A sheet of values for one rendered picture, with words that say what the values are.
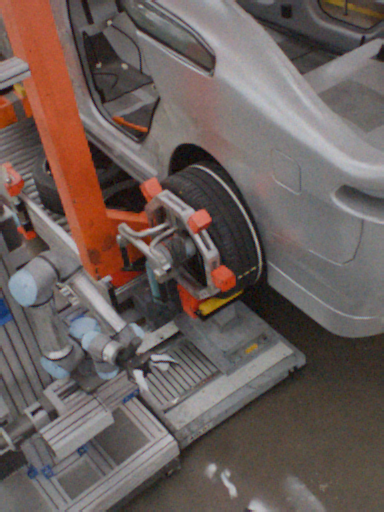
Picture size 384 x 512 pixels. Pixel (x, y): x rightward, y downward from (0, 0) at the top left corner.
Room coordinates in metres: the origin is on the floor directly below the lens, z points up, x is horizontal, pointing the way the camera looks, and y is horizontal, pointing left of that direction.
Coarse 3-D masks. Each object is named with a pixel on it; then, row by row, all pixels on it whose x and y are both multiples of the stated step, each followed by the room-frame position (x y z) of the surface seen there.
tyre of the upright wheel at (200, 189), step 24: (192, 168) 2.77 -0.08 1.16; (216, 168) 2.70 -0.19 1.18; (192, 192) 2.56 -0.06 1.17; (216, 192) 2.55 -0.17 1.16; (240, 192) 2.55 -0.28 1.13; (216, 216) 2.44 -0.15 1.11; (240, 216) 2.46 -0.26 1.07; (216, 240) 2.40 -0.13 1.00; (240, 240) 2.38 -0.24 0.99; (240, 264) 2.34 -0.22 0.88; (264, 264) 2.41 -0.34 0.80; (240, 288) 2.37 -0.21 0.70
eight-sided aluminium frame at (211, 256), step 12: (168, 192) 2.66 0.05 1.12; (156, 204) 2.68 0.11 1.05; (168, 204) 2.57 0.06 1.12; (180, 204) 2.56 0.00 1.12; (156, 216) 2.80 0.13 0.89; (180, 216) 2.48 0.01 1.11; (204, 240) 2.41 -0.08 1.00; (204, 252) 2.35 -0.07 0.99; (216, 252) 2.35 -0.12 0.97; (216, 264) 2.35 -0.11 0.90; (180, 276) 2.62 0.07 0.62; (192, 288) 2.52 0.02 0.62; (204, 288) 2.48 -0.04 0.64; (216, 288) 2.33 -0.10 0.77
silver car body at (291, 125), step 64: (64, 0) 3.86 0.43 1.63; (128, 0) 3.23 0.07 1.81; (192, 0) 2.92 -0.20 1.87; (256, 0) 5.11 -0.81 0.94; (128, 64) 4.72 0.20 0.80; (192, 64) 2.73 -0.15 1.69; (256, 64) 2.47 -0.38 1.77; (320, 64) 4.22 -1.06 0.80; (128, 128) 3.86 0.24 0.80; (192, 128) 2.73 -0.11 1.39; (256, 128) 2.32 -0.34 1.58; (320, 128) 2.10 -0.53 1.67; (256, 192) 2.34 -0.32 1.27; (320, 192) 2.01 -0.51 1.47; (320, 256) 2.01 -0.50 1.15; (320, 320) 2.01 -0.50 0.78
